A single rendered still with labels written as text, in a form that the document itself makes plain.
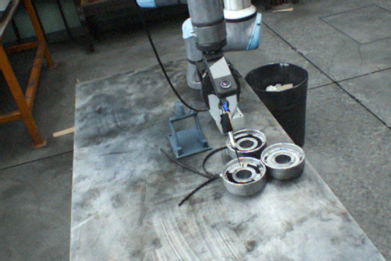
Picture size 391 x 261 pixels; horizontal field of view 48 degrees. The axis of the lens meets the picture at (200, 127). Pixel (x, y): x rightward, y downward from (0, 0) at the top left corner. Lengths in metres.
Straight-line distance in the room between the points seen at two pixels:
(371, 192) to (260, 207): 1.31
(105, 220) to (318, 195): 0.50
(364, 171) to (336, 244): 1.47
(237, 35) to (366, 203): 1.11
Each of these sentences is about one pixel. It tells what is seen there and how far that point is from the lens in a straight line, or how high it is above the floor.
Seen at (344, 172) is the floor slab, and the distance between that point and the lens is 2.38.
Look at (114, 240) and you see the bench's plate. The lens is 1.03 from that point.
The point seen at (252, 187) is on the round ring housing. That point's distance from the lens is 1.03.
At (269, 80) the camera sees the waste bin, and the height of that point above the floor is 0.33.
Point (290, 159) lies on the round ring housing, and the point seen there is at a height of 0.82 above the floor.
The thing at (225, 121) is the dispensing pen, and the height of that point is 0.94.
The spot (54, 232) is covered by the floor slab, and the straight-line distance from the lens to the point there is 2.40.
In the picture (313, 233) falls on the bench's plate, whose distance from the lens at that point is 0.96.
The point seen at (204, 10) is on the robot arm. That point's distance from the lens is 0.95.
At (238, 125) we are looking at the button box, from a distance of 1.26.
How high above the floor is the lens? 1.49
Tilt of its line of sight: 32 degrees down
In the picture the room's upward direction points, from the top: 11 degrees counter-clockwise
